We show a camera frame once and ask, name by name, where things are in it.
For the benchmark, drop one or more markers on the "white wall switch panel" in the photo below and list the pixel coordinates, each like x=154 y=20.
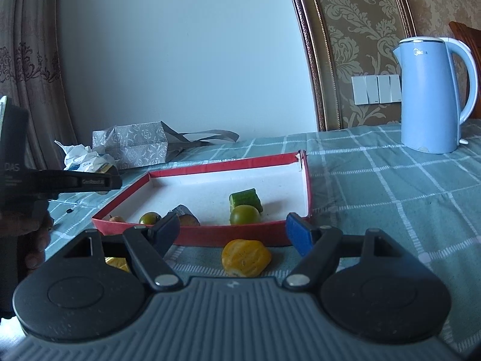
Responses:
x=375 y=89

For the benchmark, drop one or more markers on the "yellow bell pepper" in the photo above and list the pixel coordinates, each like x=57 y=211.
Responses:
x=246 y=257

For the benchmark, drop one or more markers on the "brown patterned curtain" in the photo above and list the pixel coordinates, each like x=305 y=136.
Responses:
x=30 y=45

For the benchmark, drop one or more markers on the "person's left hand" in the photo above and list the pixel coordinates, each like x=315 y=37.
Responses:
x=37 y=246

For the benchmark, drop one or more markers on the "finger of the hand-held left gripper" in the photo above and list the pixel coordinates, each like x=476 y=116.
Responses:
x=86 y=183

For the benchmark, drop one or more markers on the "light blue electric kettle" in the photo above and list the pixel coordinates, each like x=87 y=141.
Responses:
x=428 y=97

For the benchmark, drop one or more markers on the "grey patterned gift bag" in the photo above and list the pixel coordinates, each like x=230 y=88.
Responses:
x=131 y=144

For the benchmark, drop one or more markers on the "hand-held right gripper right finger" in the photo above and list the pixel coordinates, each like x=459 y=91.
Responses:
x=298 y=233

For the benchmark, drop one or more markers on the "shallow red cardboard tray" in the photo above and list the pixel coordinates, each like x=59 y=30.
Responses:
x=210 y=184

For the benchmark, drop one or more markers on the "white tissue pack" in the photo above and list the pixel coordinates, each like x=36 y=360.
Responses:
x=84 y=160

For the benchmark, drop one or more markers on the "small green tomato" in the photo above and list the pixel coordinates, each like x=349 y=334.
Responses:
x=150 y=218

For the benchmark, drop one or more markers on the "small yellow fruit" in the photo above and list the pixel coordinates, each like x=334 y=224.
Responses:
x=117 y=264

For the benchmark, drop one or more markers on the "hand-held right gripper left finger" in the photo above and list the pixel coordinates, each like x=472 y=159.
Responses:
x=167 y=231

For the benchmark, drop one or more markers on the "dark eggplant piece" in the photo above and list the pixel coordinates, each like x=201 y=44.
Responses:
x=186 y=218

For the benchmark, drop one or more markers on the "green cucumber piece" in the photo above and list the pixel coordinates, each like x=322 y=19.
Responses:
x=246 y=198

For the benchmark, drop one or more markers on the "small brown fruit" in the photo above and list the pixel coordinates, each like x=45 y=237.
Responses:
x=117 y=219

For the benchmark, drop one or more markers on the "green checkered tablecloth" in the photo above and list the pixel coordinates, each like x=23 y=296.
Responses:
x=375 y=195

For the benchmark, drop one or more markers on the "large green tomato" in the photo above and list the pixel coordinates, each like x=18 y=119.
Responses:
x=244 y=215

